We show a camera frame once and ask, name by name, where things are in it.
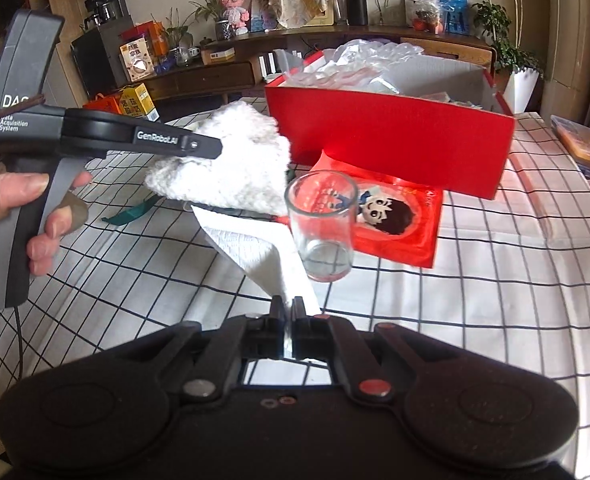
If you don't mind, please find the white knitted cloth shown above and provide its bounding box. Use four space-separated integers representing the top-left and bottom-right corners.
144 101 290 216

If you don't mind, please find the green white cartoon tote bag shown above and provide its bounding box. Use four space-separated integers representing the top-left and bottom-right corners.
97 200 319 327

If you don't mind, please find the clear bubble wrap bag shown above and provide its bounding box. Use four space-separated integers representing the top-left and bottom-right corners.
275 39 424 96

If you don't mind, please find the person left hand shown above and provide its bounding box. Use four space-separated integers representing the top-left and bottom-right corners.
0 162 89 276

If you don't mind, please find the yellow carton box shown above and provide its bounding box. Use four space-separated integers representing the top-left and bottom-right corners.
119 84 159 122

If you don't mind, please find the orange gift bag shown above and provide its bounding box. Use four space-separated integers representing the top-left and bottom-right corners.
83 93 121 115

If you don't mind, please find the wooden tv cabinet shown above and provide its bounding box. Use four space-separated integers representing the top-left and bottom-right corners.
144 25 496 103

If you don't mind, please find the cartoon snack box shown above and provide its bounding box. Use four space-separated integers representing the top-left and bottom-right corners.
120 38 155 82

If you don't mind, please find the white wifi router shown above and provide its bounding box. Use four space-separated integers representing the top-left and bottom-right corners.
258 49 298 79

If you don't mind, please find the black mini fridge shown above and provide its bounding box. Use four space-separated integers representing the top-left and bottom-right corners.
70 16 133 100

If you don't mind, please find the small potted orchid plant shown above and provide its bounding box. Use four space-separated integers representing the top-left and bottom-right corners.
190 0 233 41

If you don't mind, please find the clear drinking glass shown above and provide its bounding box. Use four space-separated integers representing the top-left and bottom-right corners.
285 170 358 283

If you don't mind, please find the red cartoon boy packet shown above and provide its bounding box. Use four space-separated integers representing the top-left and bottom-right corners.
274 149 446 270

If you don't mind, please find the pink plush doll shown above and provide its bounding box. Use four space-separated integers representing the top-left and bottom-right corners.
218 0 250 36

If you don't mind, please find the black coffee machine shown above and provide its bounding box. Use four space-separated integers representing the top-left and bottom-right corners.
83 0 129 30

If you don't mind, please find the black cylinder speaker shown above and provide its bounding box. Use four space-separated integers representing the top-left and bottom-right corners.
345 0 368 26

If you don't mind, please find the black white checkered tablecloth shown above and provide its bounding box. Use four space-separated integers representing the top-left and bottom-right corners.
0 113 590 479

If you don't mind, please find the red cardboard box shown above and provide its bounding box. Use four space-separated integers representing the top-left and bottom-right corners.
264 55 516 200

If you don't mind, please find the plastic bag of fruit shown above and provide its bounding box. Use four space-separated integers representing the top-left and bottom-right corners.
404 0 444 35

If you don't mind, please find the blue plastic bag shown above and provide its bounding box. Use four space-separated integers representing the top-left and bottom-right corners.
440 0 470 36

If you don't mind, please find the tall green potted plant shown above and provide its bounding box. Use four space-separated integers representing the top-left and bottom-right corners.
470 0 543 114

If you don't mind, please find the clear plastic organizer case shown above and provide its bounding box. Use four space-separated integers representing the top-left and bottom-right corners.
551 115 590 177

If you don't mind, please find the beige standing air conditioner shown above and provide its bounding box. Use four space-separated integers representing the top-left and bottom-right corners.
540 0 590 126

